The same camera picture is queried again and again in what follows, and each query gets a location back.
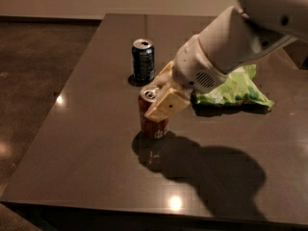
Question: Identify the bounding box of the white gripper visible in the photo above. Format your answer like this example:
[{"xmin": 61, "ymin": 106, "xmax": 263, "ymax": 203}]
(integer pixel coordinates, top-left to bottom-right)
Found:
[{"xmin": 145, "ymin": 33, "xmax": 229, "ymax": 122}]

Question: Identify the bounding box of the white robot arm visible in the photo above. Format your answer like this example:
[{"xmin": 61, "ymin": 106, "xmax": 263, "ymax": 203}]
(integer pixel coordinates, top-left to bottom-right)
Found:
[{"xmin": 145, "ymin": 0, "xmax": 308, "ymax": 122}]

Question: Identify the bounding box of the green rice chip bag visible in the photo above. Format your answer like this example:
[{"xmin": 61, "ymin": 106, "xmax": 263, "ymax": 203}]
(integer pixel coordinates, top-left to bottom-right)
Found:
[{"xmin": 192, "ymin": 64, "xmax": 274, "ymax": 108}]

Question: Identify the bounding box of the blue soda can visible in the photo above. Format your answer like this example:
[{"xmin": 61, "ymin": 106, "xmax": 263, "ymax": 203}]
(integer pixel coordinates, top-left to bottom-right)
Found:
[{"xmin": 132, "ymin": 38, "xmax": 155, "ymax": 85}]

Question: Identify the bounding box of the red coke can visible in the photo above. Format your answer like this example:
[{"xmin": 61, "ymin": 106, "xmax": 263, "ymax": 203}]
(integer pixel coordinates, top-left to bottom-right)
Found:
[{"xmin": 138, "ymin": 85, "xmax": 168, "ymax": 140}]

